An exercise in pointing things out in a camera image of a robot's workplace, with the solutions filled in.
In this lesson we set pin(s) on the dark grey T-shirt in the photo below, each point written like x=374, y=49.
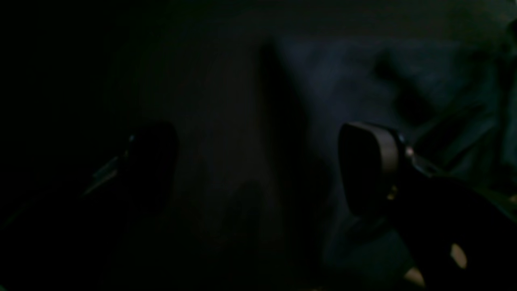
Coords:
x=455, y=105

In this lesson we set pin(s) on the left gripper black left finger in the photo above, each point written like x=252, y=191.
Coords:
x=62, y=239

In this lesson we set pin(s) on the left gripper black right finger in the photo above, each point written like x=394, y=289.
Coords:
x=460, y=238

